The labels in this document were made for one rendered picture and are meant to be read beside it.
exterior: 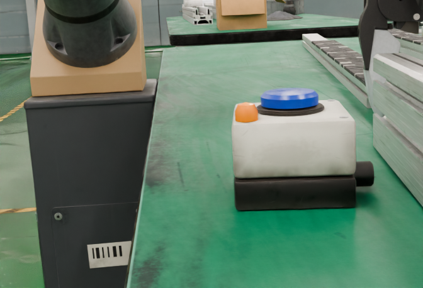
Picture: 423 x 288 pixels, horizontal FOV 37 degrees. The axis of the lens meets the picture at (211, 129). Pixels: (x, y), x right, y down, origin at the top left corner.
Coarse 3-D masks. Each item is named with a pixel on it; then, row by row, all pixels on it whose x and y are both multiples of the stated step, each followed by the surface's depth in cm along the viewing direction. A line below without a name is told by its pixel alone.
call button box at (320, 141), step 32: (256, 128) 41; (288, 128) 41; (320, 128) 40; (352, 128) 40; (256, 160) 41; (288, 160) 41; (320, 160) 41; (352, 160) 41; (256, 192) 42; (288, 192) 42; (320, 192) 41; (352, 192) 41
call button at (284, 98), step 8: (288, 88) 46; (296, 88) 45; (304, 88) 45; (264, 96) 44; (272, 96) 43; (280, 96) 43; (288, 96) 42; (296, 96) 42; (304, 96) 43; (312, 96) 43; (264, 104) 43; (272, 104) 43; (280, 104) 42; (288, 104) 42; (296, 104) 42; (304, 104) 42; (312, 104) 43
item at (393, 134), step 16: (384, 64) 51; (400, 64) 46; (416, 64) 46; (400, 80) 45; (416, 80) 41; (384, 96) 51; (400, 96) 46; (416, 96) 41; (384, 112) 51; (400, 112) 46; (416, 112) 41; (384, 128) 52; (400, 128) 46; (416, 128) 41; (384, 144) 52; (400, 144) 46; (416, 144) 45; (400, 160) 46; (416, 160) 42; (400, 176) 46; (416, 176) 42; (416, 192) 42
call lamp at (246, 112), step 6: (246, 102) 41; (240, 108) 41; (246, 108) 41; (252, 108) 41; (240, 114) 41; (246, 114) 41; (252, 114) 41; (240, 120) 41; (246, 120) 41; (252, 120) 41
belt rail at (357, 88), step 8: (312, 40) 146; (312, 48) 148; (320, 56) 130; (328, 64) 113; (336, 64) 102; (336, 72) 103; (344, 72) 93; (344, 80) 94; (352, 80) 86; (352, 88) 86; (360, 88) 84; (360, 96) 80; (368, 104) 76
